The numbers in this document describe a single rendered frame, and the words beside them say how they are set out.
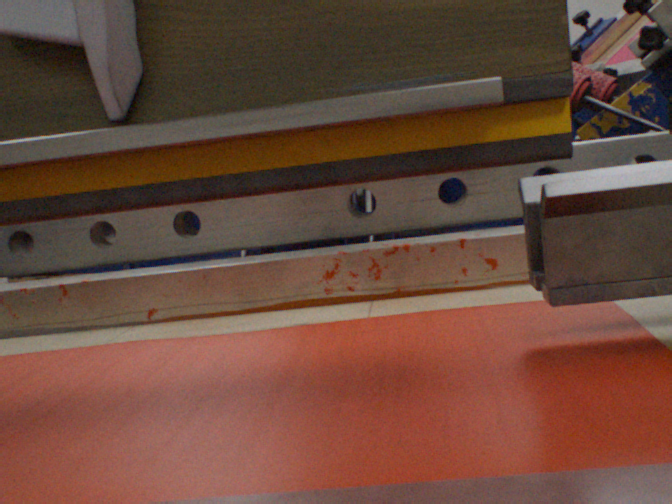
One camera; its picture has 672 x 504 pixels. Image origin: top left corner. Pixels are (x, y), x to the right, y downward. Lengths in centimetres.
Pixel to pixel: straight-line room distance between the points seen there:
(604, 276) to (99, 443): 21
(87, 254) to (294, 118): 34
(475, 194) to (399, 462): 34
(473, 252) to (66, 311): 28
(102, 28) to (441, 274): 27
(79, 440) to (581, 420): 19
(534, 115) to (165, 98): 15
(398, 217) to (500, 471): 34
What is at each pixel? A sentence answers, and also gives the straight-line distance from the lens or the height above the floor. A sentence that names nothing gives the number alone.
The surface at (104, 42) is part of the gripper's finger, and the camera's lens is 30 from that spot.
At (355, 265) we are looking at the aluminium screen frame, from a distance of 47.
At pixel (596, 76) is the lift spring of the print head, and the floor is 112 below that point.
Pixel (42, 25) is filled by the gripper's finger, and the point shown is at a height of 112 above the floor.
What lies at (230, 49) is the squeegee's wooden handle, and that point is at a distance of 31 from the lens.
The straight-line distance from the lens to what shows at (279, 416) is 28.
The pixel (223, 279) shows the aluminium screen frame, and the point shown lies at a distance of 49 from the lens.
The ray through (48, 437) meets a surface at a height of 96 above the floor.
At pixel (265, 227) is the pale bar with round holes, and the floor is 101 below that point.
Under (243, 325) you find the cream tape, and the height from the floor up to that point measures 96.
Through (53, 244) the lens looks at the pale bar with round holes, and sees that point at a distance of 61.
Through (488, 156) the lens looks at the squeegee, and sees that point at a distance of 31.
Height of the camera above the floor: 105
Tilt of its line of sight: 7 degrees down
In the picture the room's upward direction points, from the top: 7 degrees counter-clockwise
